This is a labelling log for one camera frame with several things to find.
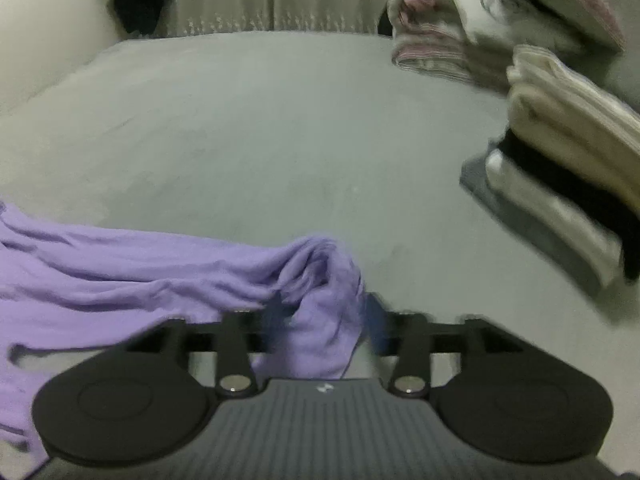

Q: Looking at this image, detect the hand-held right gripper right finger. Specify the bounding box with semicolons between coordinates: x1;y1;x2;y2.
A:
365;292;526;401

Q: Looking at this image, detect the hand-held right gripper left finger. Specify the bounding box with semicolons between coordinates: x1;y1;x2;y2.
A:
125;305;289;398

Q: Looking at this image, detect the purple garment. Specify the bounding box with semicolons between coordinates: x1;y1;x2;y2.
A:
0;200;368;461

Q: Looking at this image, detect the grey folded garment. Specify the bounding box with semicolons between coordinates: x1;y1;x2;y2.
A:
459;157;606;301

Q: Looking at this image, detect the white folded garment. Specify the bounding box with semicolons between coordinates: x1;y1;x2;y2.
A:
485;150;626;288

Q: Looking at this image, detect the grey bed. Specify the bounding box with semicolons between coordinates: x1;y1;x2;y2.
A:
0;30;640;480

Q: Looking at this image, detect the folded floral quilt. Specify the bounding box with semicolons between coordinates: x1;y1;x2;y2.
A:
387;0;586;91

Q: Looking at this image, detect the large grey covered pillow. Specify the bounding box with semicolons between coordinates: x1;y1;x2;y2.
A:
575;0;640;111

